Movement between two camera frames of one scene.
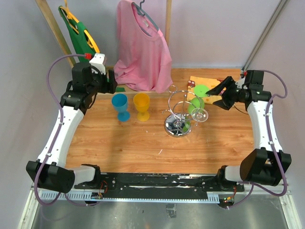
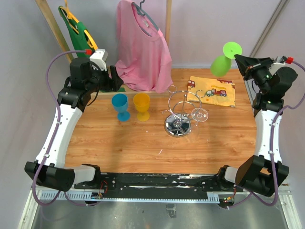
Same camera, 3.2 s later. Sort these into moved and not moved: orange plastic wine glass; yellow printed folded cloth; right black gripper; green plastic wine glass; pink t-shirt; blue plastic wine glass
Moved: right black gripper; green plastic wine glass
Not moved: orange plastic wine glass; pink t-shirt; blue plastic wine glass; yellow printed folded cloth
